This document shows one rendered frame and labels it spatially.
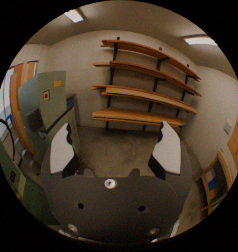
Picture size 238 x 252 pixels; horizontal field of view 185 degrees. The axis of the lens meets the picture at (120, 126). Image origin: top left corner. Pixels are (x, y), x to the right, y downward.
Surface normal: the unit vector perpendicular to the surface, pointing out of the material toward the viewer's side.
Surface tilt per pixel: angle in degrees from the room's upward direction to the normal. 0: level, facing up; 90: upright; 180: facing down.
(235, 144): 90
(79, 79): 90
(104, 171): 0
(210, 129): 90
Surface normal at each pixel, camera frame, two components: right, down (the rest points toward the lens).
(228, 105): -0.99, -0.08
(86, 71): 0.05, 0.55
